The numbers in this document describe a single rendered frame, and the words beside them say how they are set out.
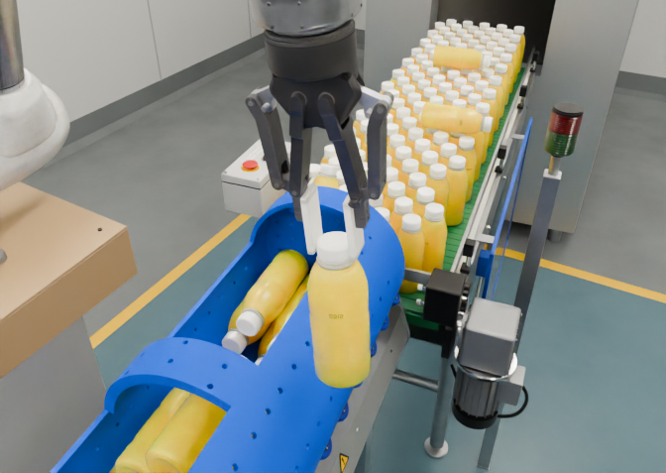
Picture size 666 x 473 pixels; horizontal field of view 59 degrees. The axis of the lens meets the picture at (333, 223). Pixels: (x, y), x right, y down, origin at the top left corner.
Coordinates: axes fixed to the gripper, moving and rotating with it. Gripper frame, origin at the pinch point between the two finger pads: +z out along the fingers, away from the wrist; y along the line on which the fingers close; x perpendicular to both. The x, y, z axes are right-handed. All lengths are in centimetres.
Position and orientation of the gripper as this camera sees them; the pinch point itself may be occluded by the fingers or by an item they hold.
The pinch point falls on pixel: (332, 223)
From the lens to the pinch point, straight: 60.0
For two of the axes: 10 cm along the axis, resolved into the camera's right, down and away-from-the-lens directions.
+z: 1.0, 8.1, 5.8
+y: 9.4, 1.1, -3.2
